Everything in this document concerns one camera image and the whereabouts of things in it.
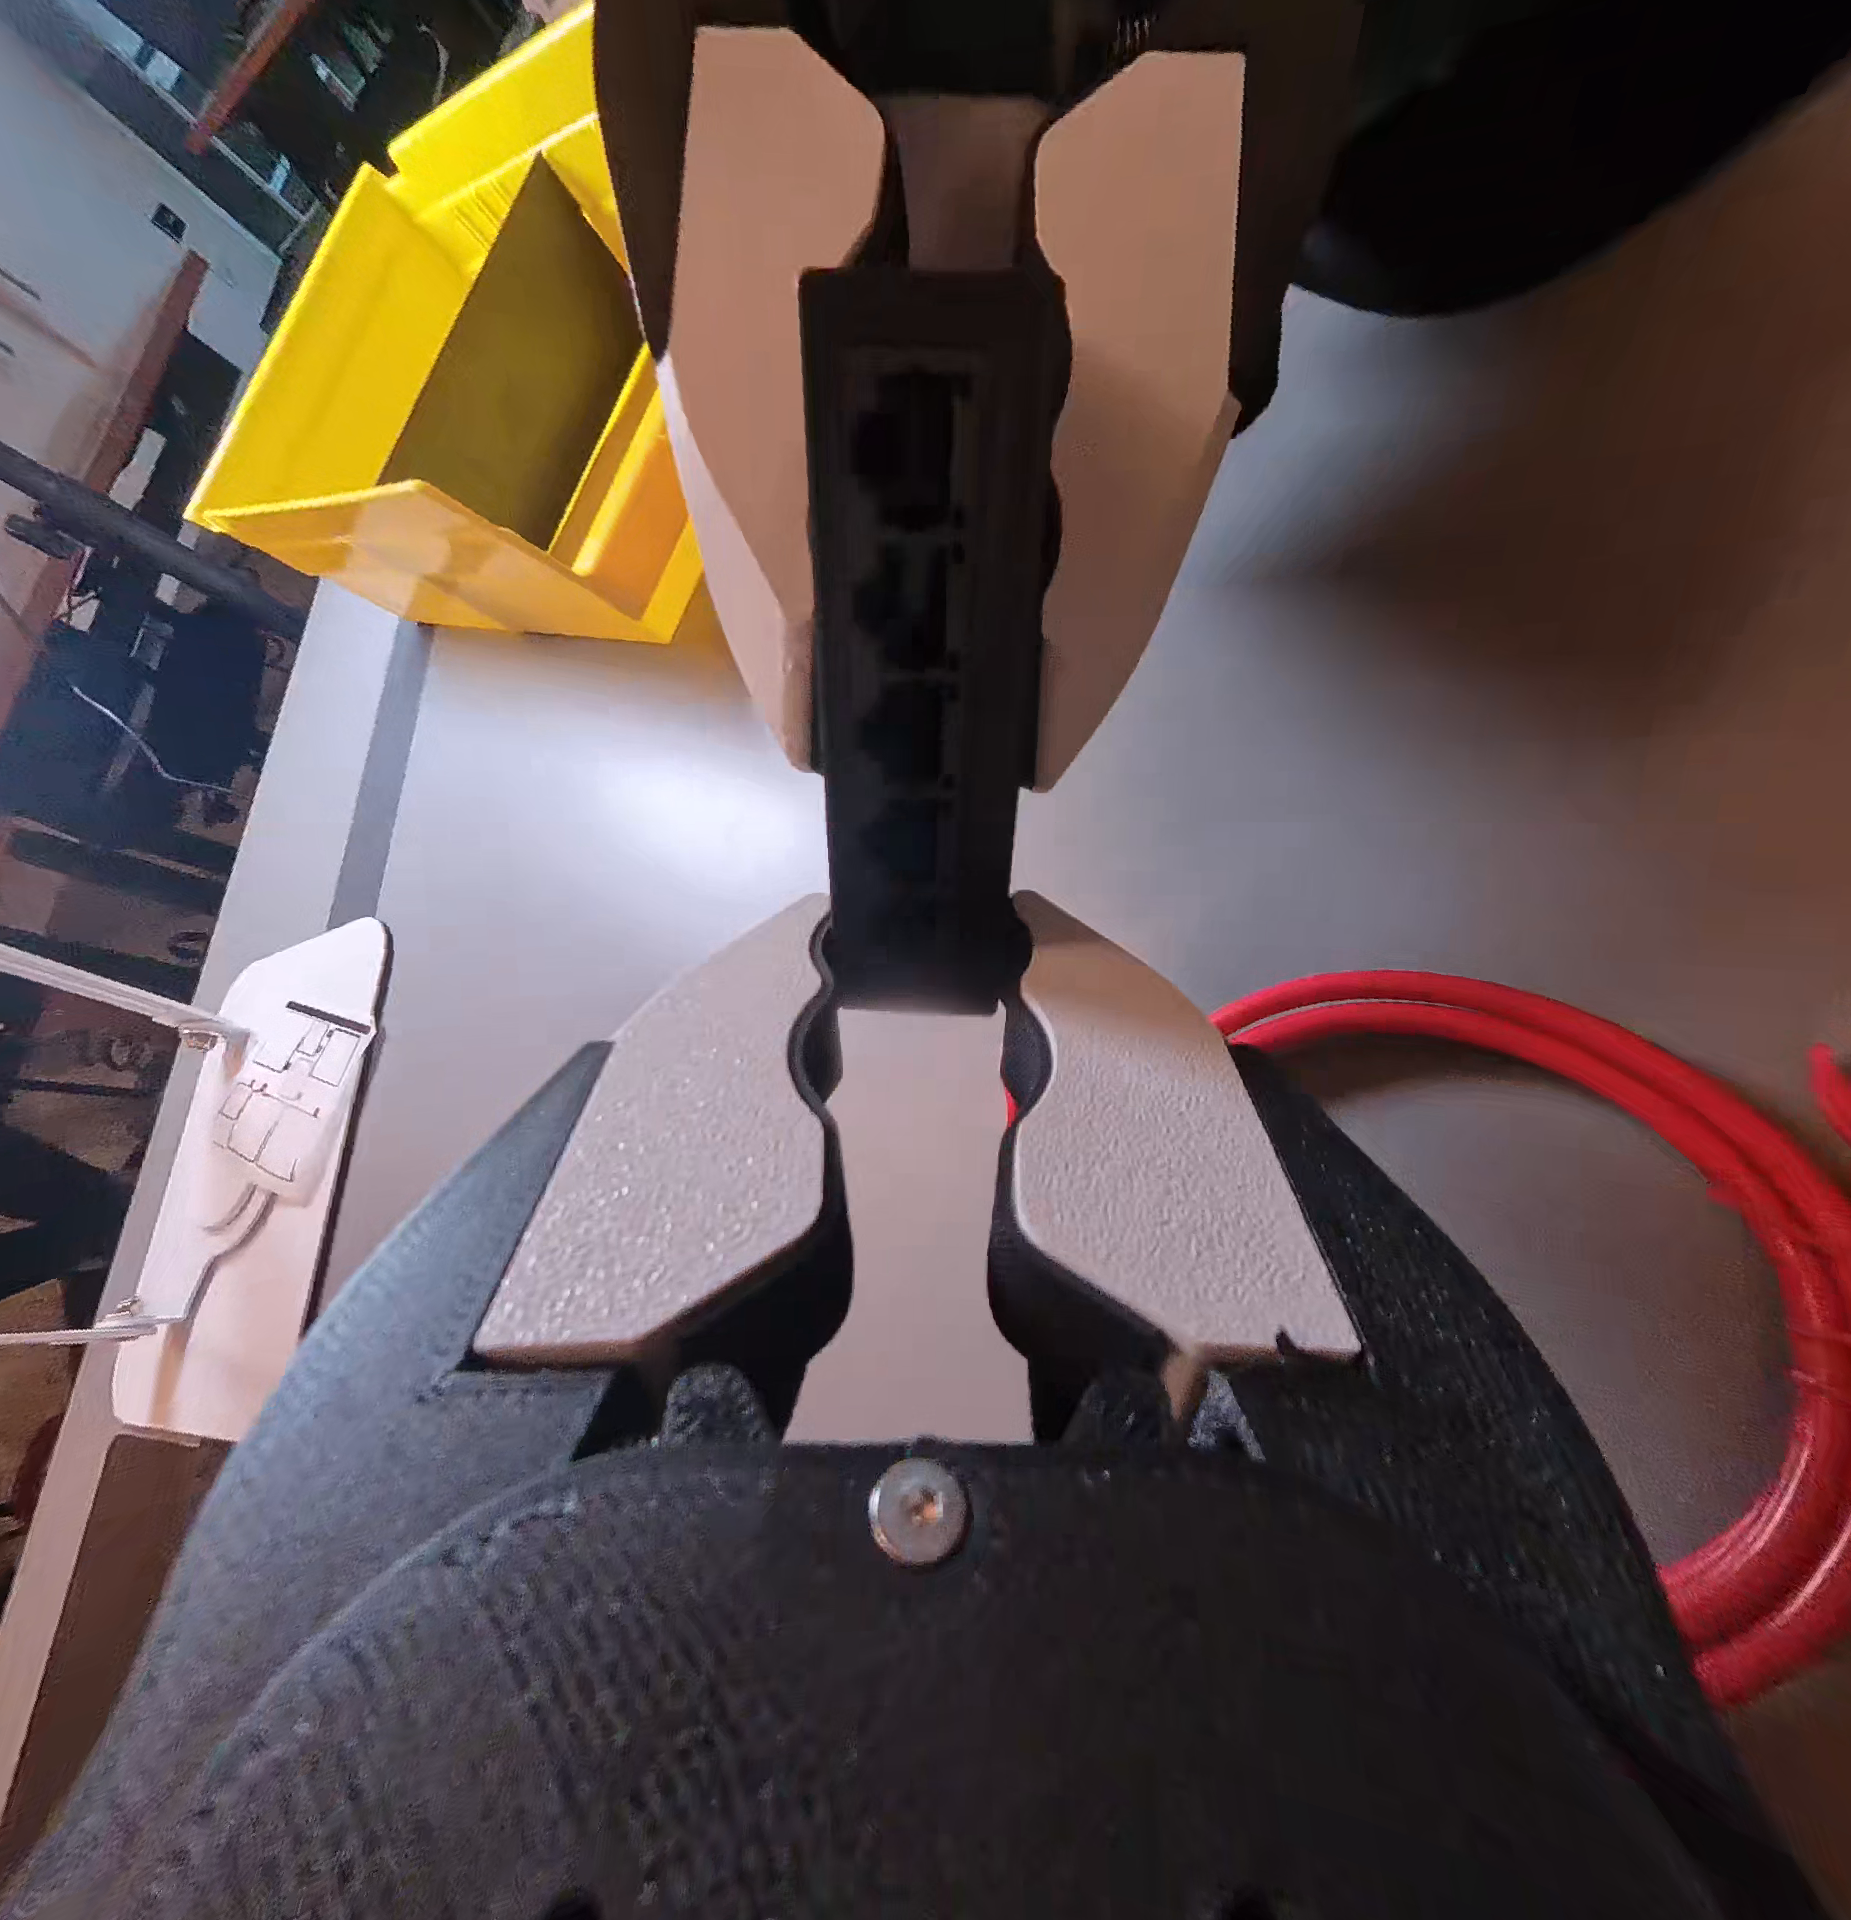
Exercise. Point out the white cabinet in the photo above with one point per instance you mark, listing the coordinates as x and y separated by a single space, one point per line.
56 301

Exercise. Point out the black metal bar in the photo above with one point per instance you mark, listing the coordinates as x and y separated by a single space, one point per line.
115 518

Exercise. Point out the thin metal rod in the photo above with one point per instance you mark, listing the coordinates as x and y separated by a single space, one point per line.
85 983
56 1333

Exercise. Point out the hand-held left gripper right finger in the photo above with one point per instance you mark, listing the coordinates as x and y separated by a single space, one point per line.
1167 1184

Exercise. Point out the black ethernet port block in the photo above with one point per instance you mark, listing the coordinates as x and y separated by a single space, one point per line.
927 600

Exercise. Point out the large yellow plastic bin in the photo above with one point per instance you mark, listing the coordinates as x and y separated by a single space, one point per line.
416 556

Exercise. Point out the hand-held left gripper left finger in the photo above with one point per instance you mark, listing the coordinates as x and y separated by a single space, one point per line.
672 1171

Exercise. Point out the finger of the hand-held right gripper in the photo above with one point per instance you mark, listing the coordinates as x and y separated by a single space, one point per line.
1152 376
746 376

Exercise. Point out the white flat bracket plate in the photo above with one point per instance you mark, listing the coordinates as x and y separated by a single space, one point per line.
265 1290

